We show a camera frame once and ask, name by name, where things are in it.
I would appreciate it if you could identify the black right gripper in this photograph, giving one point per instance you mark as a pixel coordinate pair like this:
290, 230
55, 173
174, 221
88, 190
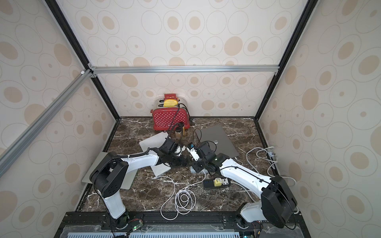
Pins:
197, 162

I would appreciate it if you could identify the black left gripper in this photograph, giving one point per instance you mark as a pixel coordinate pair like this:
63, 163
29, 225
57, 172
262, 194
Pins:
181, 163

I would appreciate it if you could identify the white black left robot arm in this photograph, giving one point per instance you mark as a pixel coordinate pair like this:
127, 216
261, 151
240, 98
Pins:
108, 176

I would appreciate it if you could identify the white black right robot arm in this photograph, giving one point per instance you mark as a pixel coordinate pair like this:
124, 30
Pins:
277, 202

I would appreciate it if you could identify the white laptop centre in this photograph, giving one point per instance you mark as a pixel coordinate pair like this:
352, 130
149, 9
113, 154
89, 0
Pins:
153, 143

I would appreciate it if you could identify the yellow charger adapter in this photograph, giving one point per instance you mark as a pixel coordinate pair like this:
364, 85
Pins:
217, 182

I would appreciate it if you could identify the dark grey laptop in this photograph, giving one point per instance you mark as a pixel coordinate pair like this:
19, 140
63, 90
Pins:
220, 138

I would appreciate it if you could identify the light blue power strip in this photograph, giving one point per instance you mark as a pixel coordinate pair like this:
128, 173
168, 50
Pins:
198, 170

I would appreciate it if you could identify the small brown spice jar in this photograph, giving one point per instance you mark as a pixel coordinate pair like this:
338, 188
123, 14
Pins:
180, 131

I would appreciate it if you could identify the black power strip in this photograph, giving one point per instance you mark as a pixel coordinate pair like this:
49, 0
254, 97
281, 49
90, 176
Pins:
208, 183

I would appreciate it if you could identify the red polka dot toaster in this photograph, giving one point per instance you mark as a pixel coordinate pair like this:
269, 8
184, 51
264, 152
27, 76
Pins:
169, 110

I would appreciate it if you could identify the silver aluminium horizontal bar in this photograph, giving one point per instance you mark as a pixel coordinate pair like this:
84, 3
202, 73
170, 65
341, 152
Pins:
186, 69

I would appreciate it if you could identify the silver aluminium diagonal bar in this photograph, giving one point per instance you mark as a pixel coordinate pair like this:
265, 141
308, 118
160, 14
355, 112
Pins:
13, 152

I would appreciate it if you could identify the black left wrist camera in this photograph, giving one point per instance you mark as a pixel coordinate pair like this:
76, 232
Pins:
169, 146

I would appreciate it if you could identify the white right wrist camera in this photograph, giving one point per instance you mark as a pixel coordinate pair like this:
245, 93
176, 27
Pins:
193, 152

